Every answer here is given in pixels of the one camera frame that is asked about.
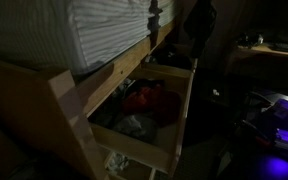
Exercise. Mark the robot base with purple light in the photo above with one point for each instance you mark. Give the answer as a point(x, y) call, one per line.
point(258, 142)

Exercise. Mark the red clothing in drawer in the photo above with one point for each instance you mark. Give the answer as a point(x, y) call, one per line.
point(163, 106)

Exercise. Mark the grey clothing in drawer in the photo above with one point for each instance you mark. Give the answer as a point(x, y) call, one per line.
point(137, 126)

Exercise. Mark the far open wooden drawer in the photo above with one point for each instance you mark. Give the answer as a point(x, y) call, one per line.
point(171, 59)

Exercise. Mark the lower wooden drawer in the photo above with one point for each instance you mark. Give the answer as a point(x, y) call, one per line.
point(135, 170)

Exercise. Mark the white crumpled cloth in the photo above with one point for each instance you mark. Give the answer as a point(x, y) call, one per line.
point(117, 163)

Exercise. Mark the white striped mattress bedding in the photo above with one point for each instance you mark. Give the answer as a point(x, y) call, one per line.
point(79, 35)

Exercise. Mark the wooden desk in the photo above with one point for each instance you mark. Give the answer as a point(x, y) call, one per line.
point(256, 61)

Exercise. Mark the wooden bed frame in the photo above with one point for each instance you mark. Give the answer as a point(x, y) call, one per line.
point(49, 111)

